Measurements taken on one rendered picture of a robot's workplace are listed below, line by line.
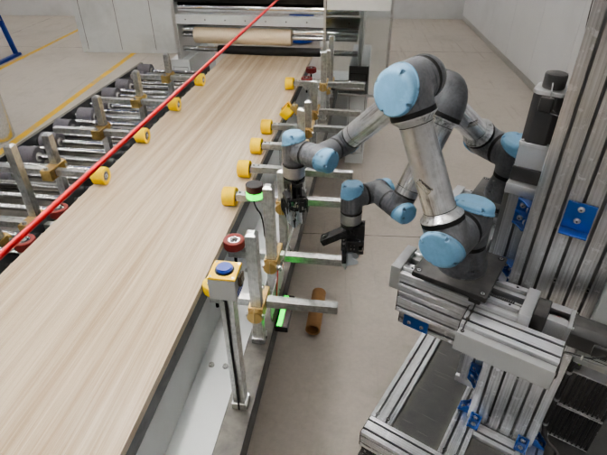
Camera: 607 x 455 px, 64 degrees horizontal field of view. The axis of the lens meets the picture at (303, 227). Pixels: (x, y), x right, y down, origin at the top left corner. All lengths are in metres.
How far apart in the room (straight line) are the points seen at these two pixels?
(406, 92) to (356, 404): 1.63
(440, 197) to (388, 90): 0.30
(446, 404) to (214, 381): 1.01
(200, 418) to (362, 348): 1.21
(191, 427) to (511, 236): 1.17
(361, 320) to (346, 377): 0.41
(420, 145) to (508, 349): 0.61
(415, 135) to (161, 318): 0.92
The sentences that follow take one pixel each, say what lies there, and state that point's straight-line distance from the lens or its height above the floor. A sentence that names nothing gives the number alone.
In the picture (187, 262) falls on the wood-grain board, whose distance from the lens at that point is 1.76.
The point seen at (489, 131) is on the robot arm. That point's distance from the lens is 1.89.
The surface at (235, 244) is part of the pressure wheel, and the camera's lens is 1.81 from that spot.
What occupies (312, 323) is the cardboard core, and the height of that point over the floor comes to 0.08.
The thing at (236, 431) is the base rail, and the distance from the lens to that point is 1.52.
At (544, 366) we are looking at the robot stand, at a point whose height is 0.95.
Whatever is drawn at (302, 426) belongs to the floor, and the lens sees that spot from 2.35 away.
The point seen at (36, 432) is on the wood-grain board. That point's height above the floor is 0.90.
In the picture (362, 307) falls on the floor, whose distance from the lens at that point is 2.86.
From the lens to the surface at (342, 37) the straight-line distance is 4.01.
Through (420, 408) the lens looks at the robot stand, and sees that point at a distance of 2.20.
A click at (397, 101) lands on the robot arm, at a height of 1.57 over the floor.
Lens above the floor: 1.96
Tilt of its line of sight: 34 degrees down
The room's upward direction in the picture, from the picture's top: straight up
